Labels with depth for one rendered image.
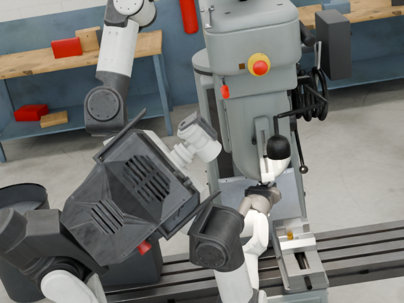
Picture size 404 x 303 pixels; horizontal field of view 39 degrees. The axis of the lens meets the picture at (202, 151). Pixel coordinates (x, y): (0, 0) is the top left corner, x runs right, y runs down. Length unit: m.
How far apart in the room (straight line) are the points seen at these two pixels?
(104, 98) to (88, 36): 4.22
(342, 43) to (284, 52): 0.51
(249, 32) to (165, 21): 4.52
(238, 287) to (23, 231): 0.57
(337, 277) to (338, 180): 2.42
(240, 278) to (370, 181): 3.01
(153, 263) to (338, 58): 0.97
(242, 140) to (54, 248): 0.68
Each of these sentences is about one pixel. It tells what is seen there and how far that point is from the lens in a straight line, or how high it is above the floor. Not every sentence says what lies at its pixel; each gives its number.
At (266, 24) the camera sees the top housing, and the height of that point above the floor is 1.86.
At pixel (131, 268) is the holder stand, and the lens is 2.10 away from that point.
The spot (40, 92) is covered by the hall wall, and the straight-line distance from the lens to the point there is 6.42.
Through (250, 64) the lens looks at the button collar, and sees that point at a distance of 1.54.
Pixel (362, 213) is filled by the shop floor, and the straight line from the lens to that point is 4.08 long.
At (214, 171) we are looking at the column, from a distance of 2.36.
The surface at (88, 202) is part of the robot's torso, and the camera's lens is 1.37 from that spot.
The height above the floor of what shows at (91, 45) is 0.93.
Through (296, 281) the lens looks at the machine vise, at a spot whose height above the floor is 0.99.
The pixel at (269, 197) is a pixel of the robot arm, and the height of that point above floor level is 1.26.
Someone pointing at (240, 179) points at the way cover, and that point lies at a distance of 2.36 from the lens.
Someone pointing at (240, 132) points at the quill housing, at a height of 1.50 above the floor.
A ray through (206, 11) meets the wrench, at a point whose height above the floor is 1.90.
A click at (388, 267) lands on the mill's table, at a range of 2.15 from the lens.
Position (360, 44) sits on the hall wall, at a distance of 6.41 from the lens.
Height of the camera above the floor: 2.24
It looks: 26 degrees down
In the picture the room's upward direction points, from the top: 10 degrees counter-clockwise
